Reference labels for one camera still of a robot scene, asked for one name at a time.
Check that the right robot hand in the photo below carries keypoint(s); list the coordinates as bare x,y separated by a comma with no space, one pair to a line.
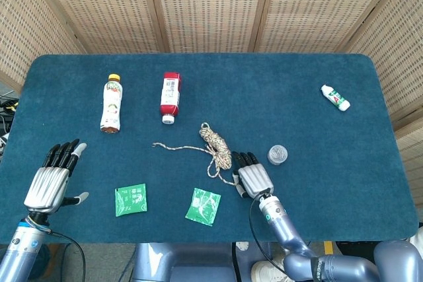
254,178

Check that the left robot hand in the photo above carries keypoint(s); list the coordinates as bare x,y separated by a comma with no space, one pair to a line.
48,186

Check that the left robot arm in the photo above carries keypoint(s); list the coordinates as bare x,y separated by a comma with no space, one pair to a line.
23,249

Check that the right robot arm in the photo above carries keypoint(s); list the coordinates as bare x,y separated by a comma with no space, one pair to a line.
330,265

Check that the clear round plastic container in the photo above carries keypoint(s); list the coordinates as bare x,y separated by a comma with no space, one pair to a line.
277,155

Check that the crumpled green sachet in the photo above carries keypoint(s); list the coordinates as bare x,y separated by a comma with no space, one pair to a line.
203,207

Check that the blue carpet table cover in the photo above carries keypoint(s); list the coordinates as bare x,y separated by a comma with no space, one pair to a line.
297,113

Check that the green tea sachet with lettering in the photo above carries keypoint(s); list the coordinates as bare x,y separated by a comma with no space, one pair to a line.
130,200

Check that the white shoe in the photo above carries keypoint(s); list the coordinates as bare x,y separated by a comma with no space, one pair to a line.
269,270

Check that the tea bottle with yellow cap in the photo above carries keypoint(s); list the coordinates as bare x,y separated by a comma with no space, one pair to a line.
111,103

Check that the blue-grey robot torso base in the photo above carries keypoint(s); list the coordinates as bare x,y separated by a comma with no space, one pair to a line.
185,263

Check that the white and green tube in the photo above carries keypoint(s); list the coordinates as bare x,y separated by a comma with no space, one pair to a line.
335,97

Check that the red bottle with white cap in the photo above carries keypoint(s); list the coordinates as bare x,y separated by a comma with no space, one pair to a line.
170,95

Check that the woven folding screen panel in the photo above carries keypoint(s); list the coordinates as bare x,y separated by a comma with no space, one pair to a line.
317,8
23,24
105,8
400,47
211,8
411,169

